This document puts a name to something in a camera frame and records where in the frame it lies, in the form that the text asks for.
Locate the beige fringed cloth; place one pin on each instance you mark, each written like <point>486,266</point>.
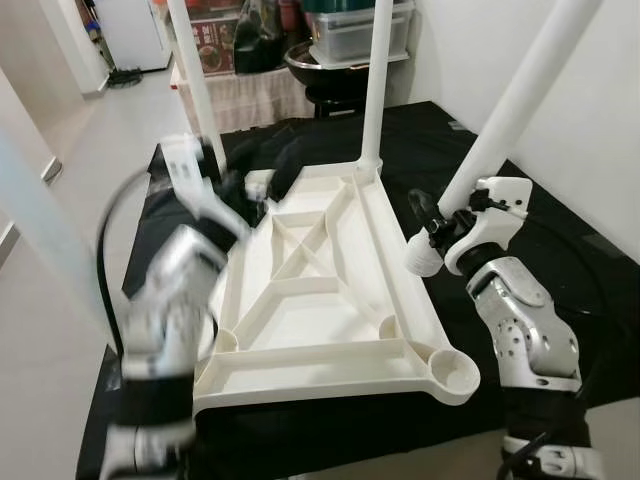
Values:
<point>250,100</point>

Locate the white plastic table leg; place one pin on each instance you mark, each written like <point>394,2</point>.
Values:
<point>520,100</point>
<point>40,220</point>
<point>377,90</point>
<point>195,70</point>

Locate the black wooden stool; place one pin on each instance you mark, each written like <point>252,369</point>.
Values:
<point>335,100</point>

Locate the white cabinet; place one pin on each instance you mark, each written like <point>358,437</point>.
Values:
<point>85,45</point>

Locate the dark metal bowl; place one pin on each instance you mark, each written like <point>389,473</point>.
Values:
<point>325,65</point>

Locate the clear plastic drawer box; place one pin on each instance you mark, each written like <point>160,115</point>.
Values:
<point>345,35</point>

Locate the grey tape strip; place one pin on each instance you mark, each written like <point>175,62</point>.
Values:
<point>603,243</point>
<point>458,125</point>

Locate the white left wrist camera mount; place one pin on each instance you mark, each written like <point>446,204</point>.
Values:
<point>185,170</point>

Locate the red printed box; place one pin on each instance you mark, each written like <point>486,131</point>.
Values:
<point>215,45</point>

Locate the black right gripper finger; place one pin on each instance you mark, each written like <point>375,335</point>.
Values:
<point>422,210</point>

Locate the black tablecloth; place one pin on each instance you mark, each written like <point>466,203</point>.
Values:
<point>600,330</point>

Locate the white floor appliance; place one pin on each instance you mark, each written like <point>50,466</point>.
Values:
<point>135,30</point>

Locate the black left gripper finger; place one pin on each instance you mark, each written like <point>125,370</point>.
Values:
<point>285,165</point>

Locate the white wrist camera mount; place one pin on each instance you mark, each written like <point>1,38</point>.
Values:
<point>495,215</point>
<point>185,170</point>

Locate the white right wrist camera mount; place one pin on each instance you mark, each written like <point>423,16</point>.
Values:
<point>495,215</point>

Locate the white plastic table top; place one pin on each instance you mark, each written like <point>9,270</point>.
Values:
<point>330,330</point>

